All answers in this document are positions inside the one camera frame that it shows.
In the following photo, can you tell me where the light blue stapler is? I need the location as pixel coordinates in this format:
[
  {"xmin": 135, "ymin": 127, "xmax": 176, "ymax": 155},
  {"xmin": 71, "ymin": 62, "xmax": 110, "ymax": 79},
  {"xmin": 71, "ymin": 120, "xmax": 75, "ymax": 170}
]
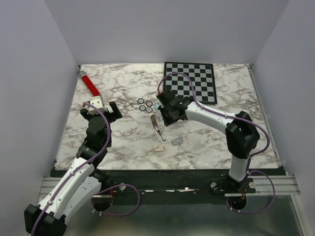
[{"xmin": 154, "ymin": 103, "xmax": 163, "ymax": 120}]

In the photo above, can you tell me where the white stapler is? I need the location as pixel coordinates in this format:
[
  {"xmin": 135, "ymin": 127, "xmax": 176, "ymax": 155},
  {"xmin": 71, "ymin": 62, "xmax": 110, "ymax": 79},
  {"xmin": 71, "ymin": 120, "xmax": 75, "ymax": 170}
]
[{"xmin": 150, "ymin": 114, "xmax": 167, "ymax": 144}]

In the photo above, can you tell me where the staple tray with staples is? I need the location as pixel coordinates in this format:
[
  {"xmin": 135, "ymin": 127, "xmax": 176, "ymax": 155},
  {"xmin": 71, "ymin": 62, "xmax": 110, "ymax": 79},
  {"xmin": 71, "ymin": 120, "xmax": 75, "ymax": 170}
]
[{"xmin": 171, "ymin": 138, "xmax": 183, "ymax": 146}]

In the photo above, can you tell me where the white staple box sleeve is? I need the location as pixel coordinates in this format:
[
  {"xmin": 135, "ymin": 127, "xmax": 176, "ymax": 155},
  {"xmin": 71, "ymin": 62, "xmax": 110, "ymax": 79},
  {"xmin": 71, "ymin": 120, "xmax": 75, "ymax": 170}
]
[{"xmin": 153, "ymin": 145, "xmax": 164, "ymax": 152}]

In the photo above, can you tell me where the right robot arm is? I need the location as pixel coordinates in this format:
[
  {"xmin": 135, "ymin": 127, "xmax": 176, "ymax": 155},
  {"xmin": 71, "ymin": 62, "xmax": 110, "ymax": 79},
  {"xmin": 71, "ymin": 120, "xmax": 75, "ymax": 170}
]
[{"xmin": 157, "ymin": 90, "xmax": 260, "ymax": 193}]

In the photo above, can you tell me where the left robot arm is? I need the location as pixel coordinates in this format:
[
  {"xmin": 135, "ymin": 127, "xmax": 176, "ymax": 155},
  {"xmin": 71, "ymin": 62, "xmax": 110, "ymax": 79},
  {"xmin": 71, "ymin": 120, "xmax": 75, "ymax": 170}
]
[{"xmin": 24, "ymin": 102, "xmax": 122, "ymax": 236}]

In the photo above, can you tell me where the light blue ten poker chip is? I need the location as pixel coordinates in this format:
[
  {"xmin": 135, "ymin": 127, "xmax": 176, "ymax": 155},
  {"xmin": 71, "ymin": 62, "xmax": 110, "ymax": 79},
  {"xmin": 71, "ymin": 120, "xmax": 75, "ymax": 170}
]
[{"xmin": 146, "ymin": 107, "xmax": 153, "ymax": 113}]

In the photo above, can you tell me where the brown hundred poker chip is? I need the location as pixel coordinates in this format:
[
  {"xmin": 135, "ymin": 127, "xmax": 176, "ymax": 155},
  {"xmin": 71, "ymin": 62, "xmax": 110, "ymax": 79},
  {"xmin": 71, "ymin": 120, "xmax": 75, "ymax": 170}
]
[{"xmin": 146, "ymin": 101, "xmax": 153, "ymax": 107}]

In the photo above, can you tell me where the red glitter toy microphone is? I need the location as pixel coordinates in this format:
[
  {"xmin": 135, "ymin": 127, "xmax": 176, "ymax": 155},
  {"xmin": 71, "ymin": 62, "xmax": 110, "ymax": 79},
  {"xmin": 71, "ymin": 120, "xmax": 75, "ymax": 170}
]
[{"xmin": 78, "ymin": 71, "xmax": 101, "ymax": 96}]

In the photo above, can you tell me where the blue fifty poker chip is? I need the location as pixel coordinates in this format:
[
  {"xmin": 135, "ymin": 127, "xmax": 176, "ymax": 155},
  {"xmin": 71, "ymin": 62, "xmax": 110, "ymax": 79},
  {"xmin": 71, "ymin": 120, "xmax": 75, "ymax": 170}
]
[{"xmin": 137, "ymin": 98, "xmax": 144, "ymax": 104}]

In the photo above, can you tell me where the black grey chessboard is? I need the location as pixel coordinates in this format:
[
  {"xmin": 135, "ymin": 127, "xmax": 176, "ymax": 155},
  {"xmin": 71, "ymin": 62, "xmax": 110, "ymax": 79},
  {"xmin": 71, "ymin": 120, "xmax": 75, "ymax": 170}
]
[{"xmin": 163, "ymin": 62, "xmax": 217, "ymax": 105}]

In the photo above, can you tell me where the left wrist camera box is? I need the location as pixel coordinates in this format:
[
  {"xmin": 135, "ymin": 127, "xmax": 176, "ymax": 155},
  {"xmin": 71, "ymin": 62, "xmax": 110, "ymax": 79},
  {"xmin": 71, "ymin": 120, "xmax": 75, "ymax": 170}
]
[{"xmin": 84, "ymin": 95, "xmax": 107, "ymax": 115}]

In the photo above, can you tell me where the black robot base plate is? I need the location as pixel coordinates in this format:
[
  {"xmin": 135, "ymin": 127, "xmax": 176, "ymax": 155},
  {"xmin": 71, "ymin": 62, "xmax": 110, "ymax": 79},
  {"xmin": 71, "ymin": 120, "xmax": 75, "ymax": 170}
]
[{"xmin": 50, "ymin": 168, "xmax": 288, "ymax": 206}]

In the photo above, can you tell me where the aluminium rail frame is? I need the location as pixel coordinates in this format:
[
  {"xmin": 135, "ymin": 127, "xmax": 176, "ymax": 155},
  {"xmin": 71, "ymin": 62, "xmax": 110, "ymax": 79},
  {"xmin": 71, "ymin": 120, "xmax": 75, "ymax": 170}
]
[{"xmin": 39, "ymin": 176, "xmax": 300, "ymax": 201}]

